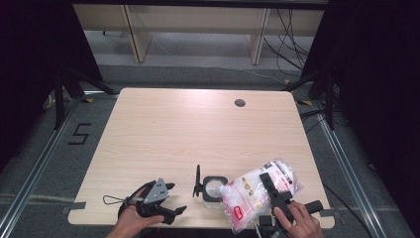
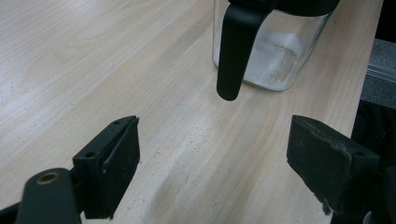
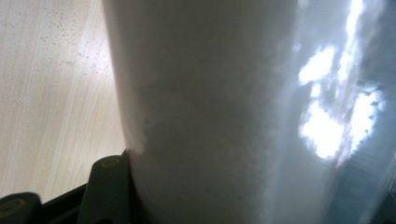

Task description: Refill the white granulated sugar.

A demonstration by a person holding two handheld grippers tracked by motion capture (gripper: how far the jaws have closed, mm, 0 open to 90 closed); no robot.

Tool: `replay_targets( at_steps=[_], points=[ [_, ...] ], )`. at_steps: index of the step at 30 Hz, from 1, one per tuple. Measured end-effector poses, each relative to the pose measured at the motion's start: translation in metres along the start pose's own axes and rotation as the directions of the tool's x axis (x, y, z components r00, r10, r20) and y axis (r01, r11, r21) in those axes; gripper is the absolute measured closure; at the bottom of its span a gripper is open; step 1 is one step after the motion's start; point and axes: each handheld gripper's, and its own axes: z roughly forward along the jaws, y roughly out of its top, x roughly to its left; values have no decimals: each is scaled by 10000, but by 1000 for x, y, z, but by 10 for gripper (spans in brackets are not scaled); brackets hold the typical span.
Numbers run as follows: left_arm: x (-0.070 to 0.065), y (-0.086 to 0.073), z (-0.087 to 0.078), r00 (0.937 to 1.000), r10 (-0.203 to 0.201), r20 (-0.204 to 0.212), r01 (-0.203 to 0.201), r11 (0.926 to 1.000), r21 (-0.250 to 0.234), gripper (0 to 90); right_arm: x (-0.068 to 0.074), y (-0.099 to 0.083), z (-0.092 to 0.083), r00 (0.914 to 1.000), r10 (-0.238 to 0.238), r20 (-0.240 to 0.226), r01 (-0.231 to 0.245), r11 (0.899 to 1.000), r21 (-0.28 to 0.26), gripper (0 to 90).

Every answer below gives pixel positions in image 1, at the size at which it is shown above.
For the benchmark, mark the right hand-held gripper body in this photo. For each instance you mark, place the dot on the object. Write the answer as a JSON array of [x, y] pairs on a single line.
[[280, 200]]

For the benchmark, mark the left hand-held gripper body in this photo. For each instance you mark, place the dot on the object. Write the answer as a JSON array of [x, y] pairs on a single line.
[[157, 193]]

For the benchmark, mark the red and white plastic bag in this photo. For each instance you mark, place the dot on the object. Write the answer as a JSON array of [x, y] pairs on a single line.
[[247, 198]]

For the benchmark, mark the glass jar with black lid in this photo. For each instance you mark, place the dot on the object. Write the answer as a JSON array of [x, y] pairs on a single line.
[[214, 190]]

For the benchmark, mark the person's right hand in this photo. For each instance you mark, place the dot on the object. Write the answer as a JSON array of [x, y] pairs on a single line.
[[300, 221]]

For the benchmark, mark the person's left hand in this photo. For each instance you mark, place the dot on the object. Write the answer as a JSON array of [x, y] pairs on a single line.
[[132, 221]]

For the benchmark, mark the grey tape strip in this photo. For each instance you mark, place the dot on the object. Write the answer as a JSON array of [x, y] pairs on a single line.
[[327, 213]]

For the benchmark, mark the yellow and black tape piece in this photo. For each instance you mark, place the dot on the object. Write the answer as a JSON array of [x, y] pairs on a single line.
[[305, 102], [87, 100]]

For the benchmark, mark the black metal stand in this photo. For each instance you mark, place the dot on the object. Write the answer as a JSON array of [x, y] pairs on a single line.
[[59, 99], [328, 99]]

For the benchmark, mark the black curtain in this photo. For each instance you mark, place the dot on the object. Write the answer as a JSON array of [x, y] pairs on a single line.
[[33, 66], [379, 99]]

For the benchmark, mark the aluminium floor rail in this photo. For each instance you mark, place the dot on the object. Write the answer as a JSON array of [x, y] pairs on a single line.
[[36, 168], [346, 168]]

